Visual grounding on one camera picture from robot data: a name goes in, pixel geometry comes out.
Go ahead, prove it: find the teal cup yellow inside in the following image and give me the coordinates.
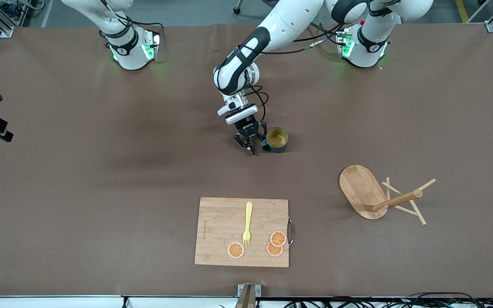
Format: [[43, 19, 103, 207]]
[[261, 127, 289, 154]]

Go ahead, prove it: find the wooden cup rack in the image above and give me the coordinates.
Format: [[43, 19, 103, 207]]
[[339, 165, 437, 226]]

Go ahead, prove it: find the yellow plastic fork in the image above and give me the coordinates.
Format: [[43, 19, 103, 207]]
[[242, 201, 254, 248]]

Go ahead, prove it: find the bamboo cutting board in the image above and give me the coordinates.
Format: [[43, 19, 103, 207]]
[[194, 197, 295, 268]]

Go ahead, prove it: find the office chair base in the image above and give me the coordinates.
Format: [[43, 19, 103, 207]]
[[233, 0, 273, 15]]

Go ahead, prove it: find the aluminium camera post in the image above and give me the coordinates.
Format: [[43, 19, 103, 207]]
[[235, 284, 262, 308]]

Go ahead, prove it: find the black cable tangle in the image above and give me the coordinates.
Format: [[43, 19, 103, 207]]
[[283, 292, 493, 308]]

